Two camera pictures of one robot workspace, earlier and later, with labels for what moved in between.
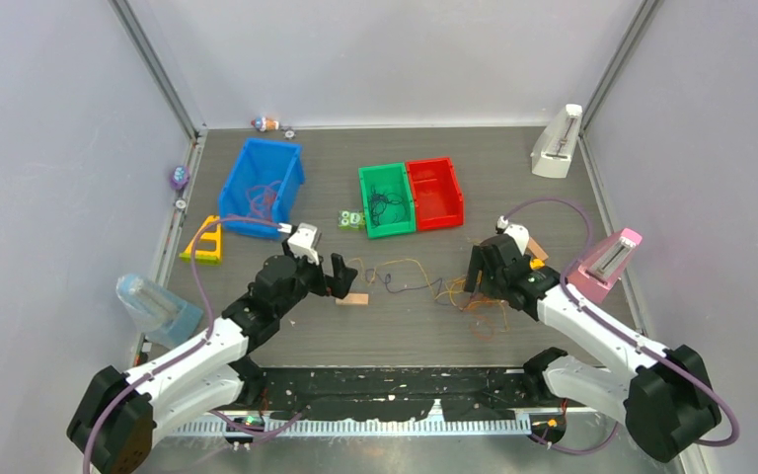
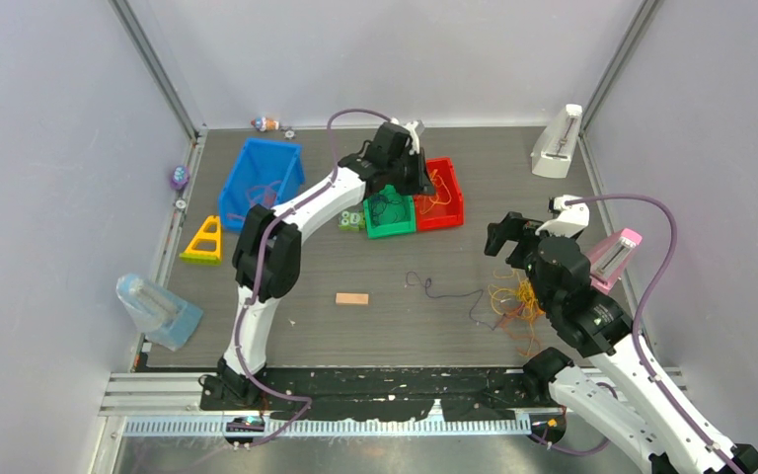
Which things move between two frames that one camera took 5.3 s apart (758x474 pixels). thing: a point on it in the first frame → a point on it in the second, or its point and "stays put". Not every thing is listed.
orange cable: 481,317 → 520,337
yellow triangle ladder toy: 208,246 stays put
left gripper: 337,284 → 416,187
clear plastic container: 165,320 stays put
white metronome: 552,153 stays put
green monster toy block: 348,219 stays put
